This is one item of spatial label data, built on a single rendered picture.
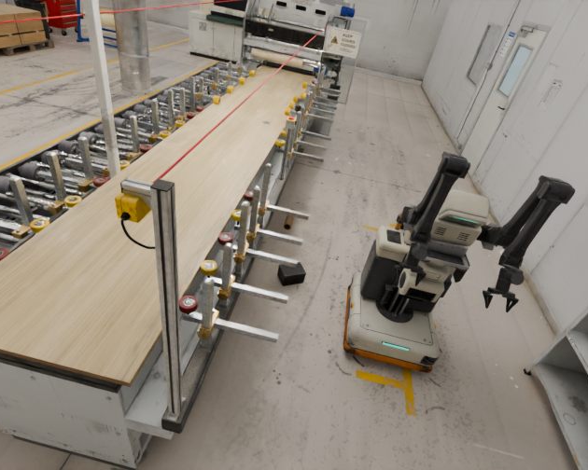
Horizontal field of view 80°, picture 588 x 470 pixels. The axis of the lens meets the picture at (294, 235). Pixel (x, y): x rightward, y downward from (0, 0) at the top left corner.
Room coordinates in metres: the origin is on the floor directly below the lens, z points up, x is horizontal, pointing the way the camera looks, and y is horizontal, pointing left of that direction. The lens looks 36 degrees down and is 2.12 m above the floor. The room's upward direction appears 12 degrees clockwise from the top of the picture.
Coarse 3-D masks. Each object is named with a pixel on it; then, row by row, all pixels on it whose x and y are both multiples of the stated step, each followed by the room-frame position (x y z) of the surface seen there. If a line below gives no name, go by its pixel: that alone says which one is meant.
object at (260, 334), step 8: (192, 312) 1.03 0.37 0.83; (192, 320) 1.00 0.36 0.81; (200, 320) 1.00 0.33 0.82; (216, 320) 1.02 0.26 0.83; (224, 320) 1.03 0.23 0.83; (224, 328) 1.00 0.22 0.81; (232, 328) 0.99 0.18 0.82; (240, 328) 1.00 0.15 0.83; (248, 328) 1.01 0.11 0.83; (256, 328) 1.02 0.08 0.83; (256, 336) 0.99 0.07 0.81; (264, 336) 0.99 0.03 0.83; (272, 336) 0.99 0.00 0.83
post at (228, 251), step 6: (228, 246) 1.21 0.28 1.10; (228, 252) 1.21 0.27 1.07; (228, 258) 1.21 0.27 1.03; (228, 264) 1.21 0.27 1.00; (222, 270) 1.21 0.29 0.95; (228, 270) 1.21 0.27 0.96; (222, 276) 1.21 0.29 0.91; (228, 276) 1.21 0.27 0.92; (222, 282) 1.21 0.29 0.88; (228, 282) 1.21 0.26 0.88; (222, 288) 1.21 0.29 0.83; (228, 288) 1.21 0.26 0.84; (222, 300) 1.21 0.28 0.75; (228, 300) 1.23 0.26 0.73
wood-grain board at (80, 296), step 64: (192, 128) 2.90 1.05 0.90; (256, 128) 3.21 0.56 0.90; (192, 192) 1.90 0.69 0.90; (64, 256) 1.13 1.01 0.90; (128, 256) 1.22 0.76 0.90; (192, 256) 1.31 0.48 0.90; (0, 320) 0.75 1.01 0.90; (64, 320) 0.81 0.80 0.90; (128, 320) 0.87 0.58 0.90; (128, 384) 0.62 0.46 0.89
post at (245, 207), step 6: (246, 204) 1.46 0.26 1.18; (246, 210) 1.46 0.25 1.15; (240, 216) 1.46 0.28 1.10; (246, 216) 1.46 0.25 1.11; (240, 222) 1.46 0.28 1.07; (246, 222) 1.47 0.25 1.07; (240, 228) 1.46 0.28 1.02; (246, 228) 1.48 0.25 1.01; (240, 234) 1.46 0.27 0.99; (240, 240) 1.46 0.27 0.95; (240, 246) 1.46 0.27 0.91; (240, 252) 1.46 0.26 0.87; (240, 264) 1.46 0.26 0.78; (240, 270) 1.46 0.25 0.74
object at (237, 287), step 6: (210, 276) 1.28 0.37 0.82; (216, 282) 1.25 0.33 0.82; (234, 288) 1.25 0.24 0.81; (240, 288) 1.25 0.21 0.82; (246, 288) 1.25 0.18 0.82; (252, 288) 1.26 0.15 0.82; (258, 288) 1.27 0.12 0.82; (246, 294) 1.25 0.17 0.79; (252, 294) 1.24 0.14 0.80; (258, 294) 1.24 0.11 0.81; (264, 294) 1.24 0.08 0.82; (270, 294) 1.25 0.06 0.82; (276, 294) 1.26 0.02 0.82; (276, 300) 1.24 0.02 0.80; (282, 300) 1.24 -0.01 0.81
